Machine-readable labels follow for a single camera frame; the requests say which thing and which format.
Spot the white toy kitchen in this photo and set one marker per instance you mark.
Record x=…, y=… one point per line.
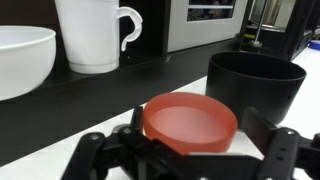
x=66, y=106

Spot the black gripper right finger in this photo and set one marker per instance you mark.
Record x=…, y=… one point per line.
x=283, y=150

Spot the pink translucent cup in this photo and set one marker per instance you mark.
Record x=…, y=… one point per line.
x=190, y=123

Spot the white bowl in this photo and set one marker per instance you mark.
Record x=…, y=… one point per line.
x=23, y=60

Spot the black metal rack frame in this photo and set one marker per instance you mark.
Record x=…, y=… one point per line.
x=300, y=20

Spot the black pot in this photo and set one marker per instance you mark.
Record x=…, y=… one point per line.
x=253, y=90

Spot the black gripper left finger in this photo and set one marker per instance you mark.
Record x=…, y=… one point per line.
x=100, y=156

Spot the white mug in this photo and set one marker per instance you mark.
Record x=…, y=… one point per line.
x=90, y=33

